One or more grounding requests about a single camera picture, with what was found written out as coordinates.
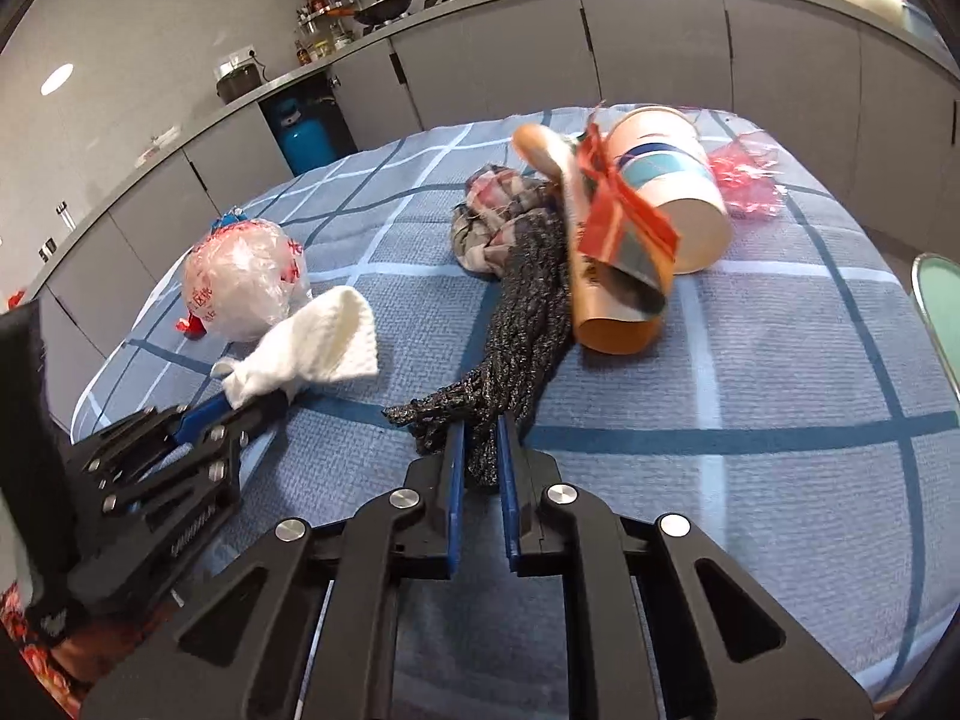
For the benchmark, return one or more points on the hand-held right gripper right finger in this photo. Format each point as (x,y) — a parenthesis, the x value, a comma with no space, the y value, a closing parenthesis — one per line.
(510,510)

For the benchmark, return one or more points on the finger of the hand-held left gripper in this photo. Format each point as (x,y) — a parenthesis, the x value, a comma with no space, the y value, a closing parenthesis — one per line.
(210,465)
(150,431)

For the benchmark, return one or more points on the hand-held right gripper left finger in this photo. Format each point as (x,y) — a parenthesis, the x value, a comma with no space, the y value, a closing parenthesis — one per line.
(456,510)

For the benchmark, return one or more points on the white cloth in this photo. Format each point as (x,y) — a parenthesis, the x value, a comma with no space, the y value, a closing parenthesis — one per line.
(322,345)

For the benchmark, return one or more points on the white plastic bag red print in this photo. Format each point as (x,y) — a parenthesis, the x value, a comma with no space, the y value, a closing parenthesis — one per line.
(240,277)

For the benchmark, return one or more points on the black knit cloth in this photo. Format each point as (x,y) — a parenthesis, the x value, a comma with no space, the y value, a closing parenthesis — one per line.
(525,315)

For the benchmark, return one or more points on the orange snack bag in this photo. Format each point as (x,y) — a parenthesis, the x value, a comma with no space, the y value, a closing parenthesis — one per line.
(592,315)

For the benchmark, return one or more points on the plaid cloth scrap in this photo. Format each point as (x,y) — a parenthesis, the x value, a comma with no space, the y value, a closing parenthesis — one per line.
(495,210)

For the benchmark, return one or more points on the white paper cup blue band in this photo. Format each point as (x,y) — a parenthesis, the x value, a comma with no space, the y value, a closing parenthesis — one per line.
(675,187)

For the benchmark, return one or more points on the pink cellophane wrapper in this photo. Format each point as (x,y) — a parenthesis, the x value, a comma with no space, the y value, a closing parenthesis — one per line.
(742,180)

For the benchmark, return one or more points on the green enamel basin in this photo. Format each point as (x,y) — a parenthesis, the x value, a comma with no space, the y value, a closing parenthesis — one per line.
(941,300)

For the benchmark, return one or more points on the floral clothing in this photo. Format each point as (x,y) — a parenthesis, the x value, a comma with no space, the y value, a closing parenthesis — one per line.
(37,660)

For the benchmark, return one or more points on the blue gas cylinder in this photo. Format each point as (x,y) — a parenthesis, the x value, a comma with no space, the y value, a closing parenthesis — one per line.
(304,139)

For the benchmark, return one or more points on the dark rice cooker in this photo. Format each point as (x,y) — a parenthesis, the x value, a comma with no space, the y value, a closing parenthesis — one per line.
(238,82)

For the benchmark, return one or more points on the spice rack with bottles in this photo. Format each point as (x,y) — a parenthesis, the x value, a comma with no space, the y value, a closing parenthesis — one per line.
(326,22)

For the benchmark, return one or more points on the grey kitchen counter cabinets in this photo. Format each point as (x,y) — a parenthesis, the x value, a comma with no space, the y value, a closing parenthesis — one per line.
(652,52)

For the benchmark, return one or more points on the black wok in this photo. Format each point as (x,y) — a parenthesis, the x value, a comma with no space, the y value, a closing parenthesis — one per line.
(386,7)

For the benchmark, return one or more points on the wall socket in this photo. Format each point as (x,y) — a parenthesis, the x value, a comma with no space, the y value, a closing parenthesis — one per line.
(238,56)

